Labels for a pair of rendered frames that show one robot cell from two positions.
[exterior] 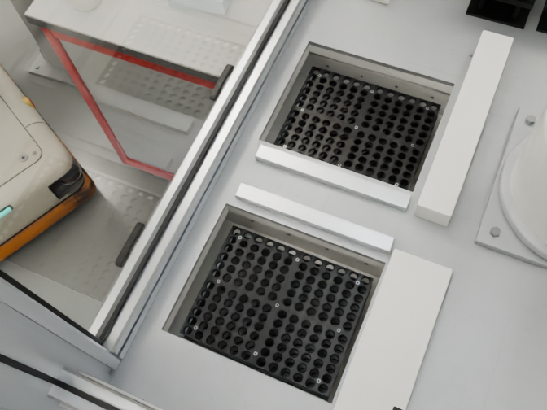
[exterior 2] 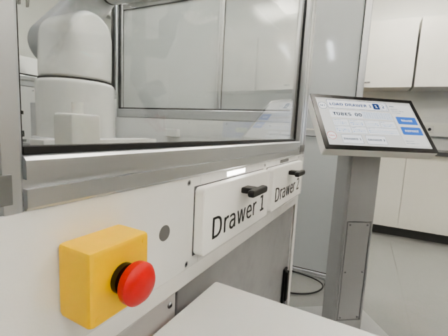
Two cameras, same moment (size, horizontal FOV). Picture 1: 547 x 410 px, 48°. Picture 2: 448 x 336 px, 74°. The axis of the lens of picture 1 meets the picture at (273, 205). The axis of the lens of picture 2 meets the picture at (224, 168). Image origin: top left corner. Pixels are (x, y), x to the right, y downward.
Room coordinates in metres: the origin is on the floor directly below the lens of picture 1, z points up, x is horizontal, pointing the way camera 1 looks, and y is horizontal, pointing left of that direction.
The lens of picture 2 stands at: (1.19, -0.07, 1.02)
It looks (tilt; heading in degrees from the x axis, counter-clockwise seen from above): 8 degrees down; 175
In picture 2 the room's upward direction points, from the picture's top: 3 degrees clockwise
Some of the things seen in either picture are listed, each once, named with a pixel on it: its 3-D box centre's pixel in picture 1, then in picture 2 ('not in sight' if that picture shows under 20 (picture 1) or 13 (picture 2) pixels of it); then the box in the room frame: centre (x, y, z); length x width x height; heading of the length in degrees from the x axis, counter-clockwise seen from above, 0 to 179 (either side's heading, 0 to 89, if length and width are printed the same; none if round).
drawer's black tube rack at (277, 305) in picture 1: (278, 311); not in sight; (0.25, 0.02, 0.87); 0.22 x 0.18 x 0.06; 57
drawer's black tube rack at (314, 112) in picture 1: (355, 137); not in sight; (0.52, -0.15, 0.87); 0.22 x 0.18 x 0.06; 57
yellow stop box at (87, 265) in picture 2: not in sight; (108, 271); (0.91, -0.15, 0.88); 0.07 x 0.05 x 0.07; 147
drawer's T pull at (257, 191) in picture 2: not in sight; (252, 190); (0.64, 0.04, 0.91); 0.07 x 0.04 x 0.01; 147
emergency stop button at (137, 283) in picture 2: not in sight; (133, 281); (0.93, -0.12, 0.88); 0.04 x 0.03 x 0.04; 147
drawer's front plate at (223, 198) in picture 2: not in sight; (239, 204); (0.63, 0.02, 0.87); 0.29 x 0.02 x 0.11; 147
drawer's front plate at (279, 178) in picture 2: not in sight; (285, 182); (0.36, 0.19, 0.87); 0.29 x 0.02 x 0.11; 147
